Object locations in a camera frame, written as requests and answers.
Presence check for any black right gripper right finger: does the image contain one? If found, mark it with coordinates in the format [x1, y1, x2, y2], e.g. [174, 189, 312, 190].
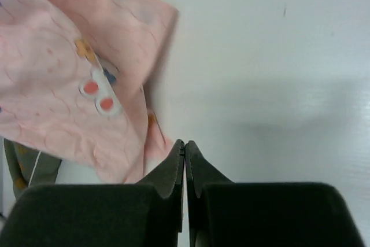
[184, 141, 364, 246]

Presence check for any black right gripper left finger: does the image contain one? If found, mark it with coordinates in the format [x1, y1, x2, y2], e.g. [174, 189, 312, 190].
[5, 140, 184, 246]

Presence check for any grey floral pillow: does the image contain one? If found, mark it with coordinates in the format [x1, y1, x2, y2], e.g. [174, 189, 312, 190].
[3, 139, 62, 198]

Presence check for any pink bunny print pillowcase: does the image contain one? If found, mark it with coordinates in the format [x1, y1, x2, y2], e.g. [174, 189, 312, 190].
[1, 0, 178, 183]

